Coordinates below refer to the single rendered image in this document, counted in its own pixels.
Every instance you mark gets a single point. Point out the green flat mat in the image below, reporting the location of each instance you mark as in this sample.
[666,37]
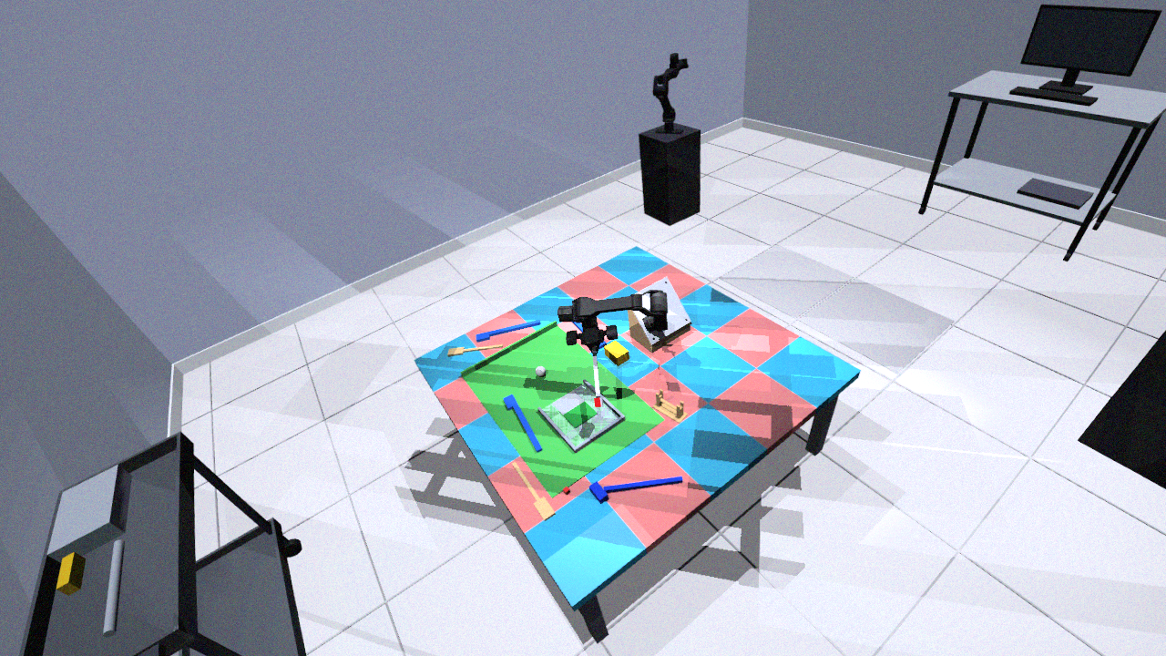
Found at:
[556,466]

